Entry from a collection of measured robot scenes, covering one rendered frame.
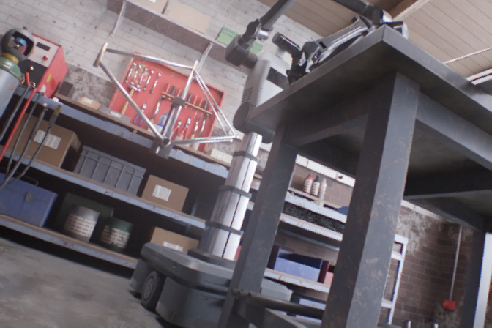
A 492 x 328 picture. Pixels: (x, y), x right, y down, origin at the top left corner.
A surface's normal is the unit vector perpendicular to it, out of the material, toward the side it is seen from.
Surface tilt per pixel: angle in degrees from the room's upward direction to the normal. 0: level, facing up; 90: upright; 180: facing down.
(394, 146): 90
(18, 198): 90
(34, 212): 90
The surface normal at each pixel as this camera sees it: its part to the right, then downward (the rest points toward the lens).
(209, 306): 0.54, -0.12
